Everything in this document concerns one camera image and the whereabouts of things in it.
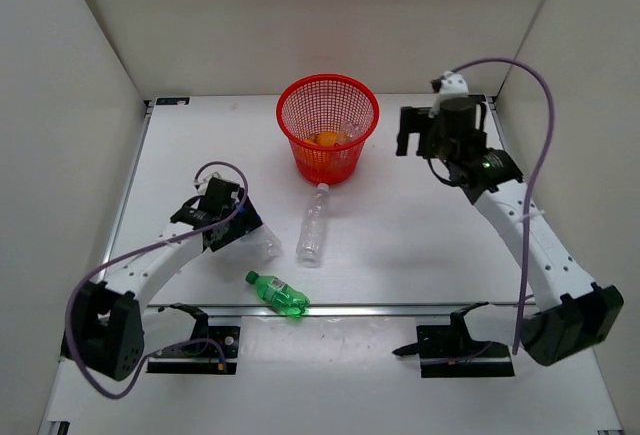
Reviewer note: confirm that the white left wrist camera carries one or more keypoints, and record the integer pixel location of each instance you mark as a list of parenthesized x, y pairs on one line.
[(201, 184)]

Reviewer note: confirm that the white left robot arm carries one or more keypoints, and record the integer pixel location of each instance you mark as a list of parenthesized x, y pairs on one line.
[(110, 326)]

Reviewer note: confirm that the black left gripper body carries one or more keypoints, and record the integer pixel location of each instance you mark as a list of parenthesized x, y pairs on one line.
[(228, 213)]

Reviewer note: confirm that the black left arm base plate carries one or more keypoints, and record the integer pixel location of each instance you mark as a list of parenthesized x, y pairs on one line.
[(211, 349)]

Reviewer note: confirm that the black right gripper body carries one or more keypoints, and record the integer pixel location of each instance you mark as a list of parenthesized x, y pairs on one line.
[(444, 146)]

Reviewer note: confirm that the orange juice bottle yellow cap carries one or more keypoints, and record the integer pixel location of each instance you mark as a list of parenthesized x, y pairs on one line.
[(324, 139)]

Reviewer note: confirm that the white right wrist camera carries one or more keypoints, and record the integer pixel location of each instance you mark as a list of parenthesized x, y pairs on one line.
[(449, 85)]

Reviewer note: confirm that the clear bottle red label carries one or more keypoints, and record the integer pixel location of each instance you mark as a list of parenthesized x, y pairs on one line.
[(347, 133)]

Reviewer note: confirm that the green plastic bottle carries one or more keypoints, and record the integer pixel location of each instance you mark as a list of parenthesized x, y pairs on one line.
[(278, 295)]

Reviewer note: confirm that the black label table corner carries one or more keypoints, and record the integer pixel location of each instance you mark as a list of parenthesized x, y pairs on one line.
[(172, 101), (478, 99)]

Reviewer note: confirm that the black label left table corner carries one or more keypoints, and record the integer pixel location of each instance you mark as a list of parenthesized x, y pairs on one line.
[(172, 101)]

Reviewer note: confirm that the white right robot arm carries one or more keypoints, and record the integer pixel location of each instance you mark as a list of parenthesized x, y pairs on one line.
[(574, 312)]

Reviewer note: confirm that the red mesh plastic bin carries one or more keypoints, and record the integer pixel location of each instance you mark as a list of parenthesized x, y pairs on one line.
[(327, 118)]

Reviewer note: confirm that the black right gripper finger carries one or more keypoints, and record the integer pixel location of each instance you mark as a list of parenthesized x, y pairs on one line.
[(402, 146), (415, 120)]

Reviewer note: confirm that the crushed orange plastic bottle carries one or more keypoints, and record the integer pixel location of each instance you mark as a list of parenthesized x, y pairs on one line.
[(318, 162)]

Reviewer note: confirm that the clear unlabelled plastic bottle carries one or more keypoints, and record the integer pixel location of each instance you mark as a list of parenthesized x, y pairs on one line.
[(312, 235)]

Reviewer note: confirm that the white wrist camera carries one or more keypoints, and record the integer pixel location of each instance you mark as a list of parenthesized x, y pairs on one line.
[(201, 184), (449, 85)]

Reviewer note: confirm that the clear bottle blue label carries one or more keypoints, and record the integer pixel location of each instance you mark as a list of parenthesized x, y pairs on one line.
[(263, 245)]

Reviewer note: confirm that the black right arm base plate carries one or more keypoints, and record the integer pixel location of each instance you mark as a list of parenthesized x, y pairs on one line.
[(448, 351)]

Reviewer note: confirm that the black label right table corner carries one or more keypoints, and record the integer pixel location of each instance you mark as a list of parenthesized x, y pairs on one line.
[(478, 99)]

